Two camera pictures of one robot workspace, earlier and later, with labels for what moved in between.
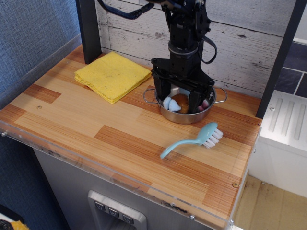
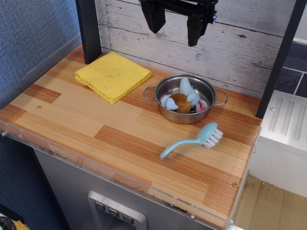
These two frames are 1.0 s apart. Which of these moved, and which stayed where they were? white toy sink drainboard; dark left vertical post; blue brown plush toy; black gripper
Moved: black gripper
Stayed: white toy sink drainboard; blue brown plush toy; dark left vertical post
